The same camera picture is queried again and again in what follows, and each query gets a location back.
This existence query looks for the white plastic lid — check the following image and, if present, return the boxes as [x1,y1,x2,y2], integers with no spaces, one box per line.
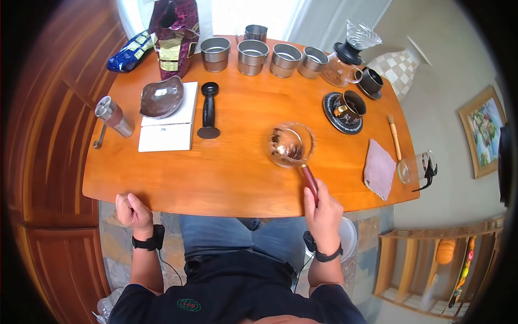
[304,217,359,264]

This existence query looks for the framed picture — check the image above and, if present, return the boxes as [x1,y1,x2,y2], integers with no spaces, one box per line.
[458,85,507,180]

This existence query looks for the white curtain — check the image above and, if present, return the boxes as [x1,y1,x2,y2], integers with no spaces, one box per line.
[117,0,393,53]

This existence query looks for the person's left fingers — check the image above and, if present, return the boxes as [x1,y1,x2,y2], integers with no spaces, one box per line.
[116,194,129,224]

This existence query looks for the blue coffee bag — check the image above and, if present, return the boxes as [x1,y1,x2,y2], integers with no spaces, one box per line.
[106,29,157,73]

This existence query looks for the coffee beans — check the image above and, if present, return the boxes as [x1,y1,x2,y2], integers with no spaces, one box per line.
[272,127,303,159]

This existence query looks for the glass french press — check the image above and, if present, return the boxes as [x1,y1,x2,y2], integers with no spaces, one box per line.
[397,149,438,193]

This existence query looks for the plain black cup with saucer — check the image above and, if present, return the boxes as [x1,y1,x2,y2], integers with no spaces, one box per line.
[356,67,384,100]

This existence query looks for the pink cloth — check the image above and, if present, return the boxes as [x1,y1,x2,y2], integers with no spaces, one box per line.
[363,139,397,202]

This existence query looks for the person's right hand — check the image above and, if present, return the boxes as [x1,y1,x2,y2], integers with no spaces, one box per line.
[304,179,345,256]

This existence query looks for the person's left hand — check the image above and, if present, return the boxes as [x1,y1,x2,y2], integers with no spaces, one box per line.
[116,193,155,240]

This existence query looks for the wooden door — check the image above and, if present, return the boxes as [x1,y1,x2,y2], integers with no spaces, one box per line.
[8,0,128,324]

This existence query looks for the orange pumpkin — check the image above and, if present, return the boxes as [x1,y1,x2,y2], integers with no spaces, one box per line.
[435,239,456,265]

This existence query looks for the steel manual coffee grinder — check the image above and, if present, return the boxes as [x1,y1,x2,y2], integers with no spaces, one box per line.
[93,96,135,150]

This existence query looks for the black coffee scoop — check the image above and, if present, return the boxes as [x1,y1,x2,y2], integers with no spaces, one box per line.
[197,82,221,140]

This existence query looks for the person's body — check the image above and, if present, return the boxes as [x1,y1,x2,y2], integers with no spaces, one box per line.
[108,250,367,324]

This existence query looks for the clear plastic bottle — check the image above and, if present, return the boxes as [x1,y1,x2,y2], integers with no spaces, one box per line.
[92,288,124,324]

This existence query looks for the steel cup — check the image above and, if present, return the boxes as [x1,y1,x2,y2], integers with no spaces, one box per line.
[200,37,231,73]
[237,39,270,77]
[297,46,329,79]
[270,43,303,79]

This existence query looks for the black patterned saucer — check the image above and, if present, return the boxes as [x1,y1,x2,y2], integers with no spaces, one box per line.
[322,92,364,135]

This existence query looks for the person's legs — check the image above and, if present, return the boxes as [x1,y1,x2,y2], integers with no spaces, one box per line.
[179,215,310,273]

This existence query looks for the person's right index finger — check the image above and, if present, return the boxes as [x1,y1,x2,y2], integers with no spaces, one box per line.
[316,179,332,202]

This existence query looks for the black and gold cup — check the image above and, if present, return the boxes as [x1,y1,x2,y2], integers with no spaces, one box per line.
[333,90,367,127]

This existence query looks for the white kitchen scale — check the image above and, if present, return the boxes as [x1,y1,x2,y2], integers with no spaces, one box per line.
[138,82,199,153]

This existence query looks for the purple coffee bag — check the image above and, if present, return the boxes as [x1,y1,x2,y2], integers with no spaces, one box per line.
[148,0,201,81]

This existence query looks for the glass jug with wooden handle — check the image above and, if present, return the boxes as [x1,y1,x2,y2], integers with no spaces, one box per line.
[265,121,320,204]

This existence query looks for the glass coffee dripper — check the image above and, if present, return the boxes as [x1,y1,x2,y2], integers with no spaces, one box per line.
[333,17,383,66]

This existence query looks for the wooden shelf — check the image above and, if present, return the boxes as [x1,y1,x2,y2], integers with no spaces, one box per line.
[373,217,506,320]

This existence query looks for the glass coffee server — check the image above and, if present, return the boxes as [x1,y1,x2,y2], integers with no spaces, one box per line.
[322,53,363,88]

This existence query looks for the brown ceramic dish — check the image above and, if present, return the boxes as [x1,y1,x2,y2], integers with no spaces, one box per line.
[139,75,185,120]

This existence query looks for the wooden brush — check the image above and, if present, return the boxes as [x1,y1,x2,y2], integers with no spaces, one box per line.
[386,114,402,162]

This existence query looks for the black wrist band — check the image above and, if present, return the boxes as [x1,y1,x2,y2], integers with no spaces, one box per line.
[303,231,345,263]
[131,224,166,252]

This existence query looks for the steel milk pitcher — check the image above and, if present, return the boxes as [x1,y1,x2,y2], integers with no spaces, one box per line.
[236,24,269,44]

